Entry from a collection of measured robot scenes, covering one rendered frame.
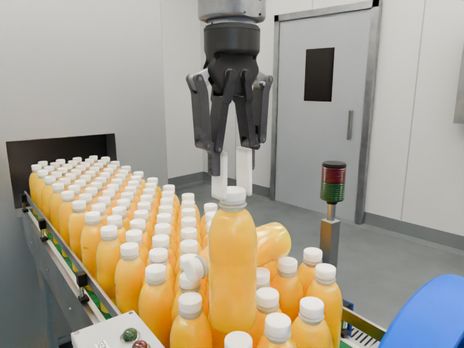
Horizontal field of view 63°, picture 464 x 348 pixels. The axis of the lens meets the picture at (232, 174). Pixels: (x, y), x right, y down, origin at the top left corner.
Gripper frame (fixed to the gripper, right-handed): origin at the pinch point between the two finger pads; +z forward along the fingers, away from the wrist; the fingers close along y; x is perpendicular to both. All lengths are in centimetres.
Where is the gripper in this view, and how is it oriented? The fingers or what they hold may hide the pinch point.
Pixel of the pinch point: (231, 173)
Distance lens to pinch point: 54.7
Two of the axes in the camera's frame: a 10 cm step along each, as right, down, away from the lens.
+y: 8.0, -1.4, 5.8
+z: 0.0, 9.7, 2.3
